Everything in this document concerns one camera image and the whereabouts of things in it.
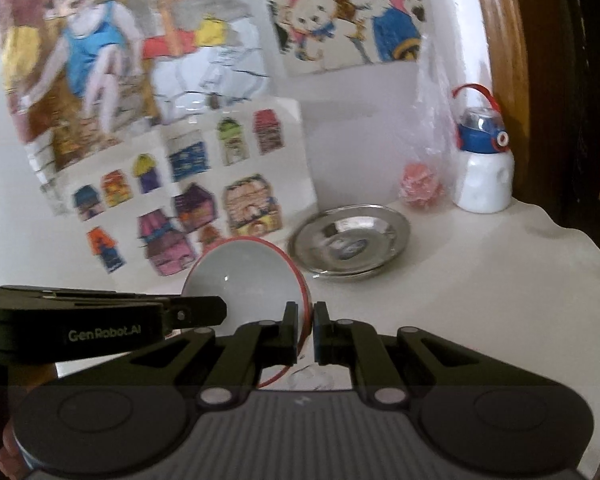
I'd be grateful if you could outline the left hand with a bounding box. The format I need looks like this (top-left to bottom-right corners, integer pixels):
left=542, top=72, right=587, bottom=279
left=0, top=418, right=29, bottom=480

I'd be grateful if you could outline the white bowl with red rim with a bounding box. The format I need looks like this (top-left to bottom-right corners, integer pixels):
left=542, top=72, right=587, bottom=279
left=179, top=235, right=312, bottom=390

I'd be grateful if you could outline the steel plate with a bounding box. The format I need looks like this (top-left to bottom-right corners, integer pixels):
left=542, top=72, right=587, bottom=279
left=286, top=205, right=411, bottom=280

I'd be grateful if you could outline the girl with teddy drawing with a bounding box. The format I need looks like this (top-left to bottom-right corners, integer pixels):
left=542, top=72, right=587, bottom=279
left=266, top=0, right=426, bottom=76

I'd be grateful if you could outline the boy with fan drawing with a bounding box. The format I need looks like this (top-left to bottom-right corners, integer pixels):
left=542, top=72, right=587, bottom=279
left=0, top=0, right=268, bottom=185

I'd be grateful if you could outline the clear plastic bag with candy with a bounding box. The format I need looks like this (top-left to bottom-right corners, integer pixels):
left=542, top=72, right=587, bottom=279
left=398, top=35, right=456, bottom=210

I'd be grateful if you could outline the brown wooden door frame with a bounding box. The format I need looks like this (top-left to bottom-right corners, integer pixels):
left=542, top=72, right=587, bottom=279
left=479, top=0, right=576, bottom=211

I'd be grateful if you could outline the coloured houses drawing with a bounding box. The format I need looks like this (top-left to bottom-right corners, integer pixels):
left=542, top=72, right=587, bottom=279
left=44, top=98, right=317, bottom=292

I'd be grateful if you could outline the white blue water bottle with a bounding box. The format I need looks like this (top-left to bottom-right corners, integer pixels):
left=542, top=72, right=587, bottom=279
left=452, top=84, right=515, bottom=214

